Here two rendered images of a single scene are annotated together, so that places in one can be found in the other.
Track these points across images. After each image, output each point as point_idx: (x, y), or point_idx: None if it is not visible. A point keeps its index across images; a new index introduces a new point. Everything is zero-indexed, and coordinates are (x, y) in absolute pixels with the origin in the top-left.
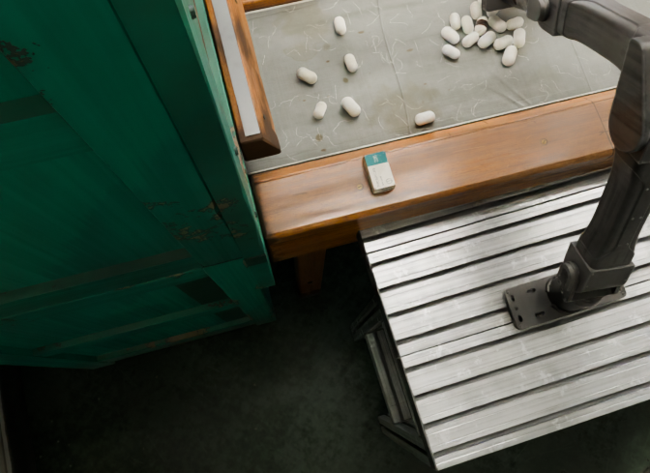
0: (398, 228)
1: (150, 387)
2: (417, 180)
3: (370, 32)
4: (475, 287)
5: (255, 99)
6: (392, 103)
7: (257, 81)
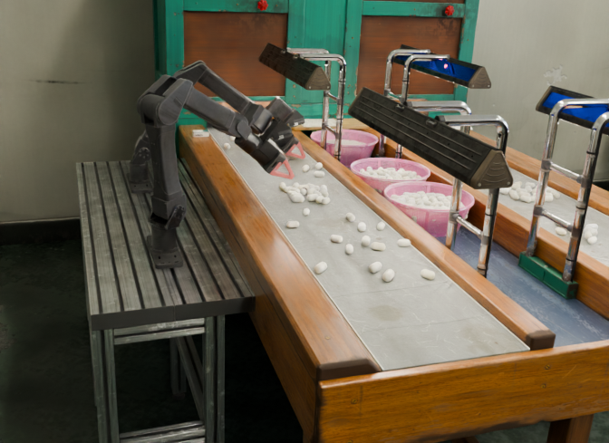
0: (183, 162)
1: None
2: (196, 139)
3: (273, 144)
4: (149, 171)
5: (226, 105)
6: (236, 145)
7: (236, 111)
